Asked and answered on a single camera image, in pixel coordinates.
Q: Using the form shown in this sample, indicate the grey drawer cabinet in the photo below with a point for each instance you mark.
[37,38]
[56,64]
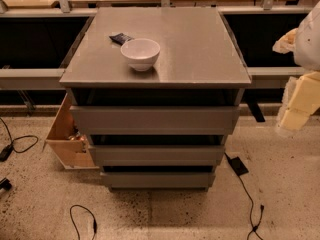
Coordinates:
[198,66]

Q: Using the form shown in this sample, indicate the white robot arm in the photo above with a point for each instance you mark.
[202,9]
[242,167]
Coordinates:
[304,43]

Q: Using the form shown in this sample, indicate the grey drawer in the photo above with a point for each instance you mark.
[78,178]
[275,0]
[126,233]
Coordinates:
[129,155]
[130,180]
[94,120]

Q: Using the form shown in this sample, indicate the white ceramic bowl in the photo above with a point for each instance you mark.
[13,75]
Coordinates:
[141,53]

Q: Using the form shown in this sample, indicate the grey bottom drawer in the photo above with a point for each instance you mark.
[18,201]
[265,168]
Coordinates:
[130,180]

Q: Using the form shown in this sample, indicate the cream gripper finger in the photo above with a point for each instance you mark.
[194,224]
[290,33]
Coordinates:
[301,99]

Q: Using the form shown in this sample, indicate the dark blue snack packet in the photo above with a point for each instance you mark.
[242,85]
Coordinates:
[120,38]

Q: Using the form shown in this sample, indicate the grey top drawer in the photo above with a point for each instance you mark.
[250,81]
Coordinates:
[94,120]

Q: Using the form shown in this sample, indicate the black object at left edge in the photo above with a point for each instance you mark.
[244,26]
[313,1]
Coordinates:
[5,185]

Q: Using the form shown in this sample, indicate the open cardboard box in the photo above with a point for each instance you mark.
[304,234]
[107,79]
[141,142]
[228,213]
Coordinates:
[69,146]

